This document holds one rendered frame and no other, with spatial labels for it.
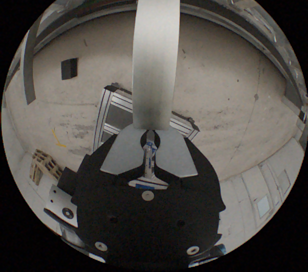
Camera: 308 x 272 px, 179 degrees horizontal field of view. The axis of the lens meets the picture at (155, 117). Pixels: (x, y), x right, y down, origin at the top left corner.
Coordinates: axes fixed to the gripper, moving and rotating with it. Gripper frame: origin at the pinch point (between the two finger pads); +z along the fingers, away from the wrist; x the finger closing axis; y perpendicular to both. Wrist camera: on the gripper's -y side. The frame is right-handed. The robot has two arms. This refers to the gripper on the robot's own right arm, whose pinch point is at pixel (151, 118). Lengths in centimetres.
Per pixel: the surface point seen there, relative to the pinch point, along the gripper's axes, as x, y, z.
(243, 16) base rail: 24.4, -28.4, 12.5
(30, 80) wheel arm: -23.5, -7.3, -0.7
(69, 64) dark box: -78, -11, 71
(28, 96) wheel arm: -23.5, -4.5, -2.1
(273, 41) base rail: 44, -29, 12
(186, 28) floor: 25, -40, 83
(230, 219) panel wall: 171, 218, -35
